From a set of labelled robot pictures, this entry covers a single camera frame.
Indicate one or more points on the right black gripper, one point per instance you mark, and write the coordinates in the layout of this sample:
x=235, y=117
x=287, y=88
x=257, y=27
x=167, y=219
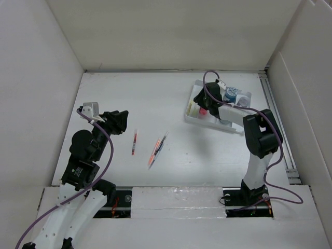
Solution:
x=198, y=98

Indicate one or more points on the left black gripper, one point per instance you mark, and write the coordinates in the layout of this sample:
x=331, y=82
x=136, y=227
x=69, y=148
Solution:
x=115, y=120

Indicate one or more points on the pink cap marker tube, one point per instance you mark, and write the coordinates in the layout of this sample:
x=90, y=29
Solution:
x=202, y=112

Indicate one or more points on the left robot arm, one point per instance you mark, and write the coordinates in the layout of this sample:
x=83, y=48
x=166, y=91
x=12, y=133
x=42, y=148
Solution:
x=82, y=191

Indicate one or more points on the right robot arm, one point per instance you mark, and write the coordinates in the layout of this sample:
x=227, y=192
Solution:
x=262, y=136

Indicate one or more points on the white organizer tray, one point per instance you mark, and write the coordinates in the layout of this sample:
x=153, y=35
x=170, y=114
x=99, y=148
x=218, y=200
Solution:
x=209, y=120

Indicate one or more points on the red pen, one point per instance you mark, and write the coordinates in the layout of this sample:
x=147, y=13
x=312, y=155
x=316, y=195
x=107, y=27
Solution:
x=134, y=141

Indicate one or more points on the black pen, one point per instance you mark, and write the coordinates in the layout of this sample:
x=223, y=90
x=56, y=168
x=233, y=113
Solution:
x=164, y=138

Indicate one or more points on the blue pen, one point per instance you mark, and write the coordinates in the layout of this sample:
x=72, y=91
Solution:
x=156, y=155

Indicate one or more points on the orange pen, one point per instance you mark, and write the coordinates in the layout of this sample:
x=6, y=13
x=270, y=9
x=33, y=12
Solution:
x=153, y=153

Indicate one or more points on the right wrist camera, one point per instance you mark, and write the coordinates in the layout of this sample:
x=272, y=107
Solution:
x=221, y=84

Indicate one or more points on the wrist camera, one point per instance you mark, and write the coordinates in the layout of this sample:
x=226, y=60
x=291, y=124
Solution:
x=89, y=109
x=221, y=84

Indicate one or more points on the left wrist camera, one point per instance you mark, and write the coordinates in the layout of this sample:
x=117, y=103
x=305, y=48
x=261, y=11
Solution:
x=89, y=109

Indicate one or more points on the aluminium rail right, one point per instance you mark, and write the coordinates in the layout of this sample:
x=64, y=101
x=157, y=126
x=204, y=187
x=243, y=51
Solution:
x=288, y=161

